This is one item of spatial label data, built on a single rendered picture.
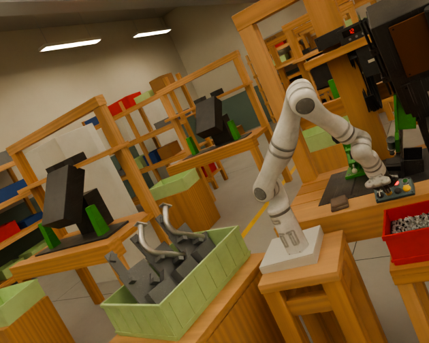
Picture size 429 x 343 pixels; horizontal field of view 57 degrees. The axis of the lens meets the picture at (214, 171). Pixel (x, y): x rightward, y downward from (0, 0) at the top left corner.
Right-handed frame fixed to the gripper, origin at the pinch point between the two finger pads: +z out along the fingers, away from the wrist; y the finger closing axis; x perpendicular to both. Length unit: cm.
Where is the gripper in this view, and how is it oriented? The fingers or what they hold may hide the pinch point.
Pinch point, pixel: (387, 189)
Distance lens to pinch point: 174.7
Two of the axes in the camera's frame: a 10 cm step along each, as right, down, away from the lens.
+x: -0.9, 8.0, -5.9
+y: -8.1, 2.8, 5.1
